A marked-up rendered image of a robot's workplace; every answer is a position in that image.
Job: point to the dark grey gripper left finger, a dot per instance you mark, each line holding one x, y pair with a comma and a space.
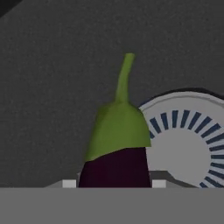
68, 183

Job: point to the purple eggplant with green stem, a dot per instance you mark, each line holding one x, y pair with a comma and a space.
116, 166

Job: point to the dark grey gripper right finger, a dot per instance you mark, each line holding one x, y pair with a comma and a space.
159, 183

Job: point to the white bowl with blue stripes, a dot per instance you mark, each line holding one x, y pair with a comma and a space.
180, 151

